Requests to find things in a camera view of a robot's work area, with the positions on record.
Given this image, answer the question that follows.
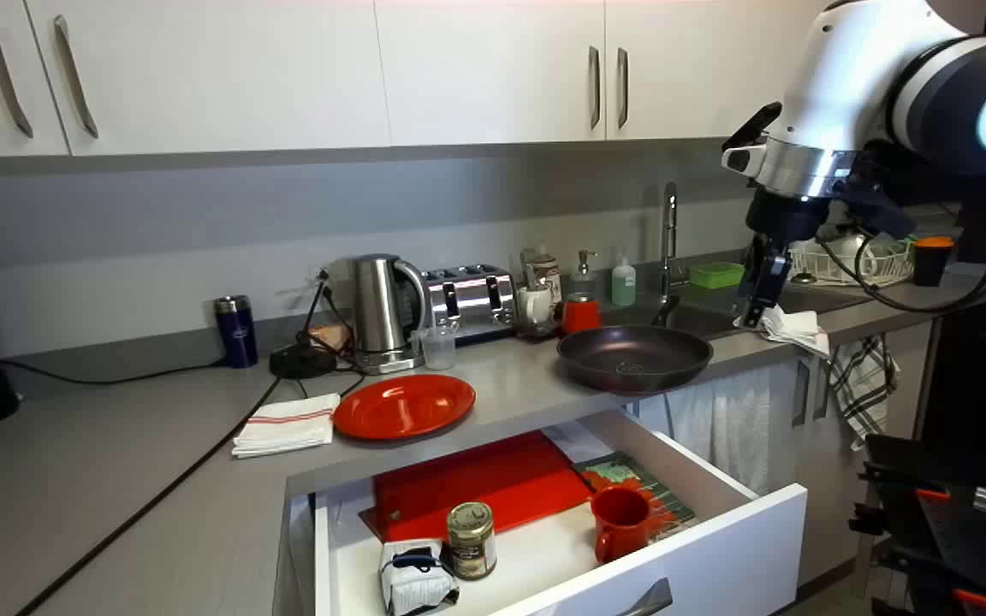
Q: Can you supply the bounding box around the steel drawer handle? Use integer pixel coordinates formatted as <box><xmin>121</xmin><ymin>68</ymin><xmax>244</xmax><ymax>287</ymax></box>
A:
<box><xmin>616</xmin><ymin>575</ymin><xmax>674</xmax><ymax>616</ymax></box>

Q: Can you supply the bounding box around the green patterned mat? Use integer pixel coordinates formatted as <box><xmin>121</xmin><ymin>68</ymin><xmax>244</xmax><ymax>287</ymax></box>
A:
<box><xmin>577</xmin><ymin>452</ymin><xmax>699</xmax><ymax>541</ymax></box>

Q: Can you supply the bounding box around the patterned ceramic jar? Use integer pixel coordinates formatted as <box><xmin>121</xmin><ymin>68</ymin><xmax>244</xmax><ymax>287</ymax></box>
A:
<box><xmin>522</xmin><ymin>242</ymin><xmax>565</xmax><ymax>293</ymax></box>

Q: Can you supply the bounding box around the black power adapter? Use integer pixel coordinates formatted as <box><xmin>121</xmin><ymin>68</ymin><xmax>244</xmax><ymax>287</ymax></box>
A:
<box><xmin>268</xmin><ymin>338</ymin><xmax>342</xmax><ymax>383</ymax></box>

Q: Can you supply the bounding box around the white crumpled cloth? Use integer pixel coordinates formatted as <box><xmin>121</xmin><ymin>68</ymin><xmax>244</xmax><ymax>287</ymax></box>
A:
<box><xmin>757</xmin><ymin>303</ymin><xmax>837</xmax><ymax>357</ymax></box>

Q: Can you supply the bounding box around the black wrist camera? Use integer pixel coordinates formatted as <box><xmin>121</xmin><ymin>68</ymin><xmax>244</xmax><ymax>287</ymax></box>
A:
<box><xmin>829</xmin><ymin>173</ymin><xmax>913</xmax><ymax>235</ymax></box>

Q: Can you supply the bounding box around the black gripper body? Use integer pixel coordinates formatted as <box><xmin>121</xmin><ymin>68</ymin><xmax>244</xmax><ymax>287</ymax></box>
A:
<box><xmin>743</xmin><ymin>184</ymin><xmax>834</xmax><ymax>260</ymax></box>

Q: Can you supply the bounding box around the white open drawer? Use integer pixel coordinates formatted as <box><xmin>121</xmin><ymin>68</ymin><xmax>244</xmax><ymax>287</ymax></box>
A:
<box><xmin>280</xmin><ymin>407</ymin><xmax>812</xmax><ymax>616</ymax></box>

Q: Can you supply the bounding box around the white ceramic mug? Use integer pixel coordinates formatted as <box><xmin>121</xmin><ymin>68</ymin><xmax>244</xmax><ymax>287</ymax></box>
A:
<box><xmin>515</xmin><ymin>284</ymin><xmax>557</xmax><ymax>338</ymax></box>

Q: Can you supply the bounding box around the glass jar with gold lid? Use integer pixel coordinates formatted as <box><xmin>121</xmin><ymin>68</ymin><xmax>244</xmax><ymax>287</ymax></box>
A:
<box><xmin>442</xmin><ymin>498</ymin><xmax>501</xmax><ymax>580</ymax></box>

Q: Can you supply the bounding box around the red plate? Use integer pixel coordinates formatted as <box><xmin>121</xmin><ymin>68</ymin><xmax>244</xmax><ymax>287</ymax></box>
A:
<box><xmin>328</xmin><ymin>372</ymin><xmax>479</xmax><ymax>446</ymax></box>

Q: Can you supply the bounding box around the black coffee machine cable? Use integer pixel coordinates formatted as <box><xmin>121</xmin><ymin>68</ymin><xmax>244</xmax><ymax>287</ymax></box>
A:
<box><xmin>0</xmin><ymin>352</ymin><xmax>230</xmax><ymax>390</ymax></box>

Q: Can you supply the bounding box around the blue travel mug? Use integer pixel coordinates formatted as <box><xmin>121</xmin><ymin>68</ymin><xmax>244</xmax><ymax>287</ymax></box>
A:
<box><xmin>214</xmin><ymin>291</ymin><xmax>262</xmax><ymax>368</ymax></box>

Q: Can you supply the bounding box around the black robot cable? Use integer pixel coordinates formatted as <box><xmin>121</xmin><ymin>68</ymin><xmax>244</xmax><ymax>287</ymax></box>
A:
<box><xmin>815</xmin><ymin>169</ymin><xmax>986</xmax><ymax>318</ymax></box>

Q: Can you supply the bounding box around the black cup with orange rim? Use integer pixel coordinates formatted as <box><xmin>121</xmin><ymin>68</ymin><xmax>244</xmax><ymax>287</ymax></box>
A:
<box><xmin>911</xmin><ymin>231</ymin><xmax>959</xmax><ymax>287</ymax></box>

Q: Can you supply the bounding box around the clear pump dispenser bottle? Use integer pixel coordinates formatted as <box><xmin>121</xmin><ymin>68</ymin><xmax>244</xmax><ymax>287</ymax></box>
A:
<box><xmin>565</xmin><ymin>251</ymin><xmax>601</xmax><ymax>301</ymax></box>

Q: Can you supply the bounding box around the black camera on stand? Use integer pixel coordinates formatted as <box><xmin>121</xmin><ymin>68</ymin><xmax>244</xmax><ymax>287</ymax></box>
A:
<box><xmin>718</xmin><ymin>98</ymin><xmax>788</xmax><ymax>165</ymax></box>

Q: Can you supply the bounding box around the steel base cabinet handle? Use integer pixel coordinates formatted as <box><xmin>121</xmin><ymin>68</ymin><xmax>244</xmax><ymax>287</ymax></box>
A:
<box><xmin>796</xmin><ymin>352</ymin><xmax>815</xmax><ymax>426</ymax></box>

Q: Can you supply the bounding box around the steel sink faucet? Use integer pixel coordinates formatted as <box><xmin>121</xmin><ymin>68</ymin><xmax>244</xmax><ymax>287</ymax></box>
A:
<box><xmin>656</xmin><ymin>181</ymin><xmax>686</xmax><ymax>328</ymax></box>

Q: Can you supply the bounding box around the steel electric kettle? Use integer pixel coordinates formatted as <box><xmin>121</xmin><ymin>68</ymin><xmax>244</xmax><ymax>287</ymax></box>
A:
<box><xmin>351</xmin><ymin>251</ymin><xmax>434</xmax><ymax>375</ymax></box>

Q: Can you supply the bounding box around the green soap bottle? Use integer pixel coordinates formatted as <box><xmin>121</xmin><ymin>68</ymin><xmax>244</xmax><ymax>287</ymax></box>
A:
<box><xmin>611</xmin><ymin>253</ymin><xmax>640</xmax><ymax>312</ymax></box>

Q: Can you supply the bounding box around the hanging cable bundle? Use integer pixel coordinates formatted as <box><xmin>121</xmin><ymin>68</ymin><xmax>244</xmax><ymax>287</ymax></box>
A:
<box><xmin>829</xmin><ymin>336</ymin><xmax>901</xmax><ymax>442</ymax></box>

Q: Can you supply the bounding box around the steel four-slot toaster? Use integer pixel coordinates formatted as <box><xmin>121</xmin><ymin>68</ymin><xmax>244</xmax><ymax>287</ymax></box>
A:
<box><xmin>422</xmin><ymin>264</ymin><xmax>522</xmax><ymax>342</ymax></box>

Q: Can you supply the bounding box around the black frying pan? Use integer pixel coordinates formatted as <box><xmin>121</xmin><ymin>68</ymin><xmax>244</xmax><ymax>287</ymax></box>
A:
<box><xmin>554</xmin><ymin>309</ymin><xmax>753</xmax><ymax>398</ymax></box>

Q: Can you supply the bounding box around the long black counter cable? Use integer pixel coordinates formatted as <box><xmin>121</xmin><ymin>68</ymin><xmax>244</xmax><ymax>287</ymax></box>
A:
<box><xmin>19</xmin><ymin>372</ymin><xmax>291</xmax><ymax>616</ymax></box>

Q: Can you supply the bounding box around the black stand with orange clamps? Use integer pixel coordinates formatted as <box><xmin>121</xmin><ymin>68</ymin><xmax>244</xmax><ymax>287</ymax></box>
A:
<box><xmin>848</xmin><ymin>430</ymin><xmax>986</xmax><ymax>616</ymax></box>

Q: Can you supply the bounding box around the white hanging curtain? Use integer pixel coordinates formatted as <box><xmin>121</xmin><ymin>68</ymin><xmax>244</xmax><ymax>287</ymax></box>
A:
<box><xmin>626</xmin><ymin>358</ymin><xmax>798</xmax><ymax>495</ymax></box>

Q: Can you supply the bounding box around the green sponge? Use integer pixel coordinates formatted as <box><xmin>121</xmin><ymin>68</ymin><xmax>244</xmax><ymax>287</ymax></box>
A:
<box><xmin>689</xmin><ymin>260</ymin><xmax>746</xmax><ymax>291</ymax></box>

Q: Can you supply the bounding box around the steel sink basin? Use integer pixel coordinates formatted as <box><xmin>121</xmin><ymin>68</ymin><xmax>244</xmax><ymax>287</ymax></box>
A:
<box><xmin>674</xmin><ymin>277</ymin><xmax>878</xmax><ymax>336</ymax></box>

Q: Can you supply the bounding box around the white towel with red stripe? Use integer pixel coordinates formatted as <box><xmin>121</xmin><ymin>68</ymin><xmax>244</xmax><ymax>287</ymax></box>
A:
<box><xmin>230</xmin><ymin>390</ymin><xmax>342</xmax><ymax>462</ymax></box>

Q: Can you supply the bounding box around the white wrapped packet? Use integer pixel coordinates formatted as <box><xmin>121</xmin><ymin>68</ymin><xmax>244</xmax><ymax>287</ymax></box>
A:
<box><xmin>377</xmin><ymin>536</ymin><xmax>462</xmax><ymax>616</ymax></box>

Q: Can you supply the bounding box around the red mug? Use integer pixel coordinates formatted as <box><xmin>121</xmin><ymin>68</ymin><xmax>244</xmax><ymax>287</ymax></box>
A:
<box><xmin>590</xmin><ymin>486</ymin><xmax>659</xmax><ymax>565</ymax></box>

